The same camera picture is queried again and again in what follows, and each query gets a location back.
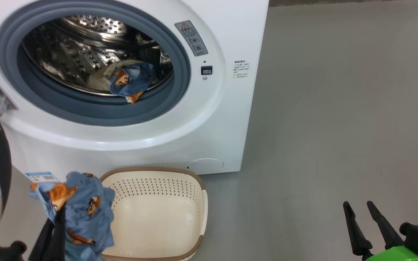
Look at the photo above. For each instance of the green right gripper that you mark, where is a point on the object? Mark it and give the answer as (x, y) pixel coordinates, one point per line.
(394, 254)

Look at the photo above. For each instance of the grey warning sticker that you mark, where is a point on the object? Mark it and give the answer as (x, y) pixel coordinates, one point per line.
(191, 38)

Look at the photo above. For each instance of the white front-load washing machine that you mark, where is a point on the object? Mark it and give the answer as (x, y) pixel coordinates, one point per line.
(209, 119)

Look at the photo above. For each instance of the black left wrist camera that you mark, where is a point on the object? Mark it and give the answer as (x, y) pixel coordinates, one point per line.
(5, 253)

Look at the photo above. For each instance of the cream perforated laundry basket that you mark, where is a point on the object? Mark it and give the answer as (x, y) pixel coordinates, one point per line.
(158, 217)

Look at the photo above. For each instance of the cream and blue cartoon garment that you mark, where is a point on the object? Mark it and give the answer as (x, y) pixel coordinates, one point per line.
(132, 79)

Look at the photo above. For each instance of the stainless steel washing machine drum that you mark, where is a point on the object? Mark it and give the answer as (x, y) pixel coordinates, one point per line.
(67, 54)

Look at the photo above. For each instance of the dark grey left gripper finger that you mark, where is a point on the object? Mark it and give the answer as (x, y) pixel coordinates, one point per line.
(42, 246)
(59, 239)

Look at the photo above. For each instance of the blue energy label sticker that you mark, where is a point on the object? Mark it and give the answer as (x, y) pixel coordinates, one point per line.
(42, 177)

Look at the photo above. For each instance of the round white filter cover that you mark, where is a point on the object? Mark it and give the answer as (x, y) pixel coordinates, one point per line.
(206, 166)

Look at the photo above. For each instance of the clear text notice sticker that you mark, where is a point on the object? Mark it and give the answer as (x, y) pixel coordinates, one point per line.
(241, 69)

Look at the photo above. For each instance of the blue cartoon print garment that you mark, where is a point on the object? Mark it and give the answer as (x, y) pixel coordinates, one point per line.
(85, 221)

